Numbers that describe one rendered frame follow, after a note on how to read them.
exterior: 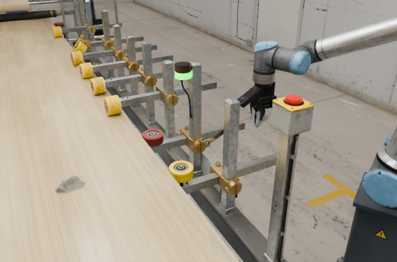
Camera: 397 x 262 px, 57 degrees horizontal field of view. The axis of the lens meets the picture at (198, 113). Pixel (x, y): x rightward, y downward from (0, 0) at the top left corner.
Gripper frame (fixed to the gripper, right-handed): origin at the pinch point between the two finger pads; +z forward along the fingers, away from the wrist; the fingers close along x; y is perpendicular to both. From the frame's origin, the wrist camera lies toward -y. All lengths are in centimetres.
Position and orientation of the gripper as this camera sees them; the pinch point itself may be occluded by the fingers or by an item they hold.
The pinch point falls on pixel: (255, 125)
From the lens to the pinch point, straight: 162.4
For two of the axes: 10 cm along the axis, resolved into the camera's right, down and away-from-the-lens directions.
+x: -4.6, -3.8, 8.0
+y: 8.9, -2.0, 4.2
